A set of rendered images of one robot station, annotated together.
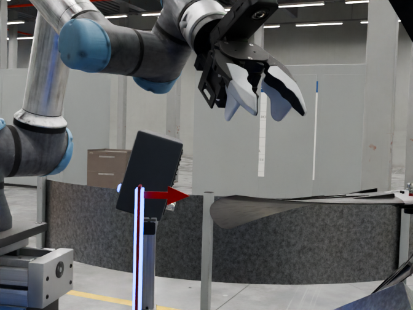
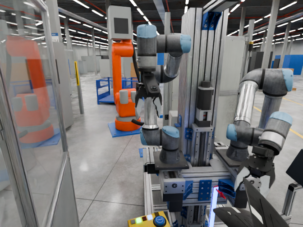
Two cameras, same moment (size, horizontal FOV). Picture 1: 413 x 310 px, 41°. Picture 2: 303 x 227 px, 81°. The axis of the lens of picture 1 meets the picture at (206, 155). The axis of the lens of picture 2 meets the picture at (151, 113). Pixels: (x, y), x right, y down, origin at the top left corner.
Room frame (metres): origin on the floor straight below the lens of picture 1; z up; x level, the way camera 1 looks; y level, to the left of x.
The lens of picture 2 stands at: (0.25, -0.47, 1.71)
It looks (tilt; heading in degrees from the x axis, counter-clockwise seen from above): 17 degrees down; 75
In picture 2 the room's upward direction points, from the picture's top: straight up
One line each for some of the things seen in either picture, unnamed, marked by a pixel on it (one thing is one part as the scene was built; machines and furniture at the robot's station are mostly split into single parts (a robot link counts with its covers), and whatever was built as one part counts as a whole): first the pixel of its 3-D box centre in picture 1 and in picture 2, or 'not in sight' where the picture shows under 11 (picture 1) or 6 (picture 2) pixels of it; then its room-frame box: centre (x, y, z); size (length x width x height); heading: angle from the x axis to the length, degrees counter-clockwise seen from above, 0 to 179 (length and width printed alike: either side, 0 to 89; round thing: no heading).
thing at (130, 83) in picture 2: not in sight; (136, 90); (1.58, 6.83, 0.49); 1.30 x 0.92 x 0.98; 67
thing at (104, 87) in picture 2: not in sight; (112, 90); (0.62, 7.19, 0.49); 1.27 x 0.88 x 0.98; 67
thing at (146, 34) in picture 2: not in sight; (146, 41); (0.43, 0.25, 1.78); 0.09 x 0.08 x 0.11; 73
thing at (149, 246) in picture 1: (148, 263); (289, 199); (1.22, 0.12, 0.96); 0.03 x 0.03 x 0.20; 3
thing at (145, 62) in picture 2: not in sight; (146, 62); (0.42, 0.25, 1.70); 0.08 x 0.08 x 0.05
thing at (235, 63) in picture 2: not in sight; (205, 107); (1.56, 1.58, 1.10); 1.21 x 0.06 x 2.20; 3
